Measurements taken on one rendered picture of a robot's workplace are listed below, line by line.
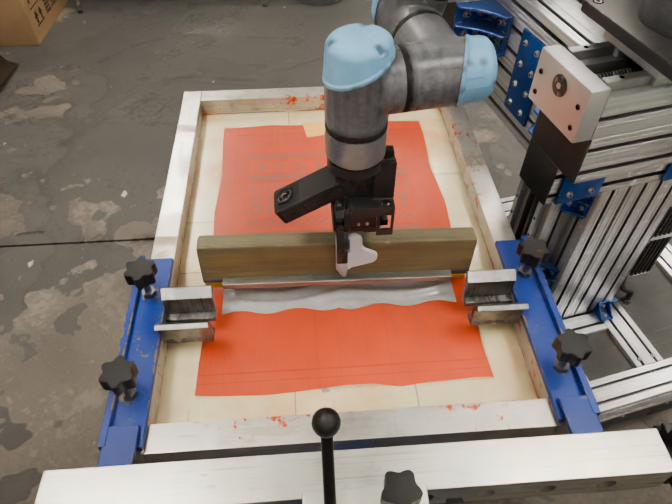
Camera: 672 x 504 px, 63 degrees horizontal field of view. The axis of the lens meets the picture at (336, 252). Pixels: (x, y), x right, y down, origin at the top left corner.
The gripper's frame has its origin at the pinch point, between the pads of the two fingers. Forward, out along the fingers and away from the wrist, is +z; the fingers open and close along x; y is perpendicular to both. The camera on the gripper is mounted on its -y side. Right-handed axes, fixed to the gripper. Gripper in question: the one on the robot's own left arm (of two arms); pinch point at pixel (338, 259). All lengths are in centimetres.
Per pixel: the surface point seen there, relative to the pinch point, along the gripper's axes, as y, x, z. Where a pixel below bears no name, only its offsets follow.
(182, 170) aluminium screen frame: -26.6, 25.1, 1.9
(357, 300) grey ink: 2.7, -4.2, 5.1
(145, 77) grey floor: -90, 228, 101
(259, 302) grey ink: -12.3, -3.8, 4.6
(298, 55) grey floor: -5, 245, 101
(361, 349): 2.4, -12.7, 5.5
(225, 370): -16.9, -14.7, 5.4
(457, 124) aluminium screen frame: 26.5, 35.5, 2.0
